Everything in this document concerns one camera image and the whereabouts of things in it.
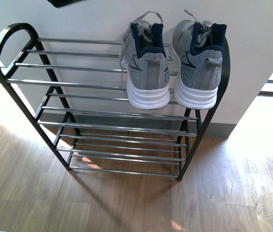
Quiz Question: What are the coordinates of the grey sneaker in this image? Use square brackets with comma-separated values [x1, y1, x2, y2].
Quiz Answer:
[119, 14, 170, 110]
[169, 17, 227, 110]

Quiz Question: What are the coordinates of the black metal shoe rack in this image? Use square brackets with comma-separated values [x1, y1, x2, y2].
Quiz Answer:
[0, 23, 217, 180]

